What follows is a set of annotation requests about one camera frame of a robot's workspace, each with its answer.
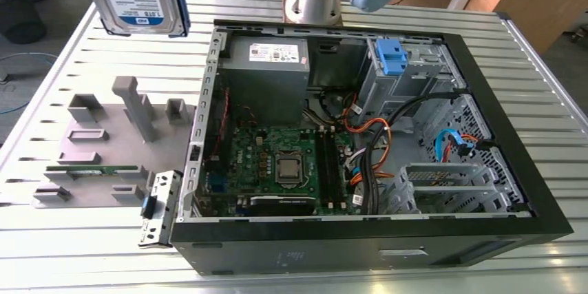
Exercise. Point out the metal drive cage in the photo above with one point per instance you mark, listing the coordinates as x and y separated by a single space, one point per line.
414 84

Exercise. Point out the grey parts rack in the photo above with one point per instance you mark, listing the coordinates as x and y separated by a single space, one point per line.
119 156

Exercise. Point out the grey power supply unit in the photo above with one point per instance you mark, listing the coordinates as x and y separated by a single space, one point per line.
262 91

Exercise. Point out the CPU socket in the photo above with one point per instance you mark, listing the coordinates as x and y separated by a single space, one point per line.
290 153

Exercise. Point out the metal expansion slot bracket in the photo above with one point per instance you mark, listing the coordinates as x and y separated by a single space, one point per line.
167 201

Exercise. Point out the wooden cabinet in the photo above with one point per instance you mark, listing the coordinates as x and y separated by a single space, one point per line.
547 5

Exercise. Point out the black graphics card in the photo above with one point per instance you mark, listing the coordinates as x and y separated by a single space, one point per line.
283 206

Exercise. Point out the black bin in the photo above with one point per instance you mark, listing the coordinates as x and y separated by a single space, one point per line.
26 29

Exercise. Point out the silver CPU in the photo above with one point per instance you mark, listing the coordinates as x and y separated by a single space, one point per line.
290 168

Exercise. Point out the green motherboard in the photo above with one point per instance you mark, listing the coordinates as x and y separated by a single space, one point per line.
258 184

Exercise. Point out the green RAM stick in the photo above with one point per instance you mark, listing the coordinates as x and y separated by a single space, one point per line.
115 169

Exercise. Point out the blue drive latch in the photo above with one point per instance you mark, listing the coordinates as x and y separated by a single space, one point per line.
391 56

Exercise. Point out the metal disk bay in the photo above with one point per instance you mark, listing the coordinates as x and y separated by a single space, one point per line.
450 189

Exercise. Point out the black RAM slot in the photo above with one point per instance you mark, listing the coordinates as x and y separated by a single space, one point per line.
324 170
336 170

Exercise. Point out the black PC case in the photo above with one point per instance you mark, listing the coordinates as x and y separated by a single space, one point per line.
322 249

